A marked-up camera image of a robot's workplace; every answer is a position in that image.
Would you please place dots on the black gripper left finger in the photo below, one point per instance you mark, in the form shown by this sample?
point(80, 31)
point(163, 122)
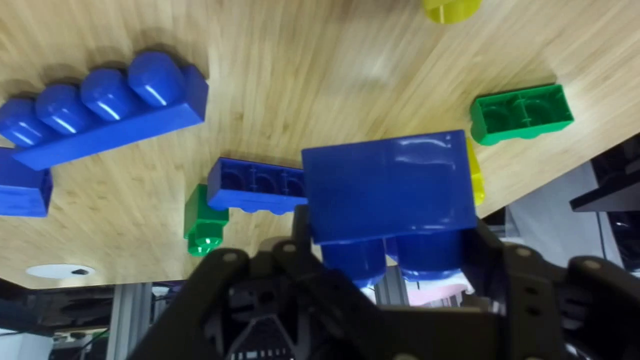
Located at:
point(266, 300)

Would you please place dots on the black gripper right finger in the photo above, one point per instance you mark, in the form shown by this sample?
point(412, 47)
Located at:
point(567, 306)

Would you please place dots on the square blue building block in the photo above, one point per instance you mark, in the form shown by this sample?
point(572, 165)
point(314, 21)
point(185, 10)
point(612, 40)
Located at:
point(391, 186)

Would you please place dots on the small green building block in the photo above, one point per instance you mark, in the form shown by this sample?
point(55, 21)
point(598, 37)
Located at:
point(522, 112)
point(205, 223)

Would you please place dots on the small blue building block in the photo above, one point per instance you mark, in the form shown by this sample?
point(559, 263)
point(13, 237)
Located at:
point(23, 192)

